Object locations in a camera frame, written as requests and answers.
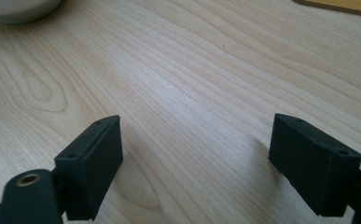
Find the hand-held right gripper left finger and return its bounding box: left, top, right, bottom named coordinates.
left=54, top=114, right=124, bottom=221

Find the wooden board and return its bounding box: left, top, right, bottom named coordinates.
left=291, top=0, right=361, bottom=19

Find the white round bowl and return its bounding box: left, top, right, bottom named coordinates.
left=0, top=0, right=64, bottom=25

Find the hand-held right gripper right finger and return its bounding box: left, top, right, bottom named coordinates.
left=268, top=113, right=361, bottom=217

